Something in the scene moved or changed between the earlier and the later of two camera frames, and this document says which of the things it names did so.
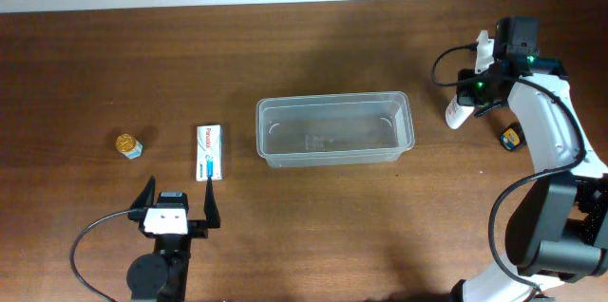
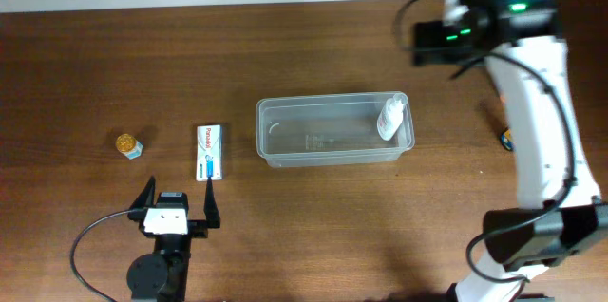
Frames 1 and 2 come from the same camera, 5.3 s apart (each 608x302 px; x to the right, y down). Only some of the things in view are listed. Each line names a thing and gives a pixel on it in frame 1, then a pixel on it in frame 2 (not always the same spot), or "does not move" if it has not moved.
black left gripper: (199, 231) does not move
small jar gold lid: (129, 146) does not move
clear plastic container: (333, 129) does not move
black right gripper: (466, 95) to (428, 43)
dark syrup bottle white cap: (513, 137) does not move
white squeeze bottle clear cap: (456, 115) to (390, 118)
